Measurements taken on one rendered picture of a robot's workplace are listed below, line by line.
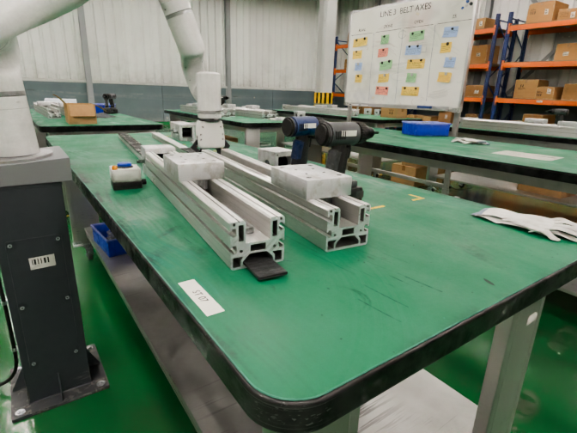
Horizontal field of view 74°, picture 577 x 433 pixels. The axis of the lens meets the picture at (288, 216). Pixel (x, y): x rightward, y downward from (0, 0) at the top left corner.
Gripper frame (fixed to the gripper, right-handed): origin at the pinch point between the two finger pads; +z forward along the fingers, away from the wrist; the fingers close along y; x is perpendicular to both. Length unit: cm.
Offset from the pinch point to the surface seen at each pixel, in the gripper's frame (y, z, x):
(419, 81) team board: -255, -39, -144
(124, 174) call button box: 32.9, -1.5, 21.1
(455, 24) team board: -258, -86, -114
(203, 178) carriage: 19, -6, 53
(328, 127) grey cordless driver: -11, -18, 60
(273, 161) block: -14.3, -3.2, 23.8
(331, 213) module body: 5, -5, 85
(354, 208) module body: -2, -4, 84
